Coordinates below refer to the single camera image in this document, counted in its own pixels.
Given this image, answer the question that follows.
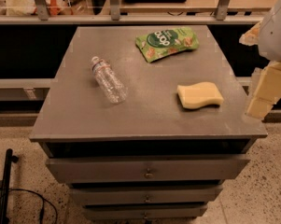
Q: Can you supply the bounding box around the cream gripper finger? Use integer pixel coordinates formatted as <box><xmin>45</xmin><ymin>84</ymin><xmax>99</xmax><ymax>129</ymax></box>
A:
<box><xmin>246</xmin><ymin>97</ymin><xmax>274</xmax><ymax>119</ymax></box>

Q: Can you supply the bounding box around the clear plastic water bottle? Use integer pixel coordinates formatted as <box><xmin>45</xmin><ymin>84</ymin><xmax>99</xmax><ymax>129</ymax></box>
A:
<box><xmin>91</xmin><ymin>56</ymin><xmax>127</xmax><ymax>104</ymax></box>

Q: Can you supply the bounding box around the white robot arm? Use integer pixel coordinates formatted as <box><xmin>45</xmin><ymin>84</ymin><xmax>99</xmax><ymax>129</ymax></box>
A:
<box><xmin>246</xmin><ymin>0</ymin><xmax>281</xmax><ymax>119</ymax></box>

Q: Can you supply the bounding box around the green rice chip bag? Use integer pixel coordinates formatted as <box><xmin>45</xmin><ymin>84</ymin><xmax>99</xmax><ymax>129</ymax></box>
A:
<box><xmin>135</xmin><ymin>27</ymin><xmax>199</xmax><ymax>63</ymax></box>

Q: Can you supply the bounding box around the yellow sponge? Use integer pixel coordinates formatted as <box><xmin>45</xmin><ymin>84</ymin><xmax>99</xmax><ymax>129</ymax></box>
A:
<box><xmin>177</xmin><ymin>82</ymin><xmax>224</xmax><ymax>109</ymax></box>

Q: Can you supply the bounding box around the grey drawer cabinet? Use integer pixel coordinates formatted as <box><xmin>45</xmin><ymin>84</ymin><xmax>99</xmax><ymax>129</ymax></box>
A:
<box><xmin>31</xmin><ymin>25</ymin><xmax>266</xmax><ymax>220</ymax></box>

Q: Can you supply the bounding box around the black stand pole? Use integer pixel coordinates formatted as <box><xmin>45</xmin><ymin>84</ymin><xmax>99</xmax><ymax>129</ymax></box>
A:
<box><xmin>0</xmin><ymin>148</ymin><xmax>19</xmax><ymax>224</ymax></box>

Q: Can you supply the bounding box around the metal rail frame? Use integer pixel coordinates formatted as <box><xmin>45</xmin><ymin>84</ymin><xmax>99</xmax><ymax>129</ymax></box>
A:
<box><xmin>0</xmin><ymin>0</ymin><xmax>277</xmax><ymax>25</ymax></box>

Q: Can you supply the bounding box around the black cable on floor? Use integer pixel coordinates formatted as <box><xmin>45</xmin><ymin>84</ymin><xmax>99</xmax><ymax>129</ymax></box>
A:
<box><xmin>0</xmin><ymin>188</ymin><xmax>59</xmax><ymax>224</ymax></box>

